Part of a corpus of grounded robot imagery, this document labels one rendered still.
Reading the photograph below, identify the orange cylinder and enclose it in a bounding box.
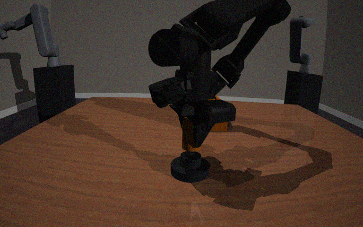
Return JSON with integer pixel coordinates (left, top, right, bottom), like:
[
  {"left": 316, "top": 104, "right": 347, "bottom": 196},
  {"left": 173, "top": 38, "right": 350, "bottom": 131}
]
[{"left": 182, "top": 117, "right": 201, "bottom": 152}]

